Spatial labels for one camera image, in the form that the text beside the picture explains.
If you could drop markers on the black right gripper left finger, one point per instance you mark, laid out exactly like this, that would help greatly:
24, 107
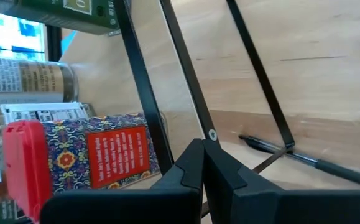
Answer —
167, 205

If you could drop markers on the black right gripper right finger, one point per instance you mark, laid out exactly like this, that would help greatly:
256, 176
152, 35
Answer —
260, 205

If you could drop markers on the red smoked paprika tin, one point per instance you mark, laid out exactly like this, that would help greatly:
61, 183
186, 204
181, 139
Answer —
74, 155

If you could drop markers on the furikake seasoning glass jar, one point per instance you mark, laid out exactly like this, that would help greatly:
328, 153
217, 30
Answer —
36, 77

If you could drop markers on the green oregano spice jar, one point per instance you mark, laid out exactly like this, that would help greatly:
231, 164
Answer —
58, 18

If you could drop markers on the black metal wood-top shelf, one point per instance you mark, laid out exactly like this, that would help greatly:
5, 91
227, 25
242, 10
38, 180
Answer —
142, 87

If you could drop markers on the black ballpoint pen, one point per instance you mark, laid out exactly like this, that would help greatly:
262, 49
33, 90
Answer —
338, 169

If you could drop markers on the large room window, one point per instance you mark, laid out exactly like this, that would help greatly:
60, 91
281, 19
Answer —
8, 34

